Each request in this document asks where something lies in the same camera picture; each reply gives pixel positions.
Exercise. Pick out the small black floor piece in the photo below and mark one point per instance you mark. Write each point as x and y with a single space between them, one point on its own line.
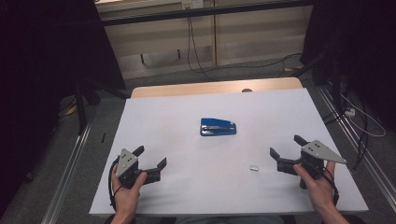
103 137

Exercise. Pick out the blue stapler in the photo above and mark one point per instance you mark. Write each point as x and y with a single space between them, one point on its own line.
218 127

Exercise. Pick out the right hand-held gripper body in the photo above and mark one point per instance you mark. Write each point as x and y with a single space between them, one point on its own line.
317 151

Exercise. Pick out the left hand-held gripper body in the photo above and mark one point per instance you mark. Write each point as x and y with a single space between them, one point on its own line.
126 163

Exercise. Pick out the white power strip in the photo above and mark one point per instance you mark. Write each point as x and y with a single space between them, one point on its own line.
350 112

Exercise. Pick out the white wall socket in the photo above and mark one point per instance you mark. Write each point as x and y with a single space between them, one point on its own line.
192 4

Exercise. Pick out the aluminium floor rail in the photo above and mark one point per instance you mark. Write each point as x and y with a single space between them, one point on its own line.
358 137
67 174

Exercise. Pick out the black curtain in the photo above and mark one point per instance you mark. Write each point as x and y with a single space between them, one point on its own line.
37 62
358 46

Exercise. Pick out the black stand leg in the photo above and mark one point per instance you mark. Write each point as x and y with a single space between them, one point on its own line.
81 105
334 84

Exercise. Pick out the person's right hand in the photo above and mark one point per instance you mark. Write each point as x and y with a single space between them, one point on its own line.
320 193

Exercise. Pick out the person's left hand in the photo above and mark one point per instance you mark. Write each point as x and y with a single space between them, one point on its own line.
126 199

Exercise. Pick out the white table cover sheet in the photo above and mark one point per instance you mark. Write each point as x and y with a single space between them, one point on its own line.
202 186

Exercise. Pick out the silver staple strip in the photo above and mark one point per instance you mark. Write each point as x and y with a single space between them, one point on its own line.
254 168

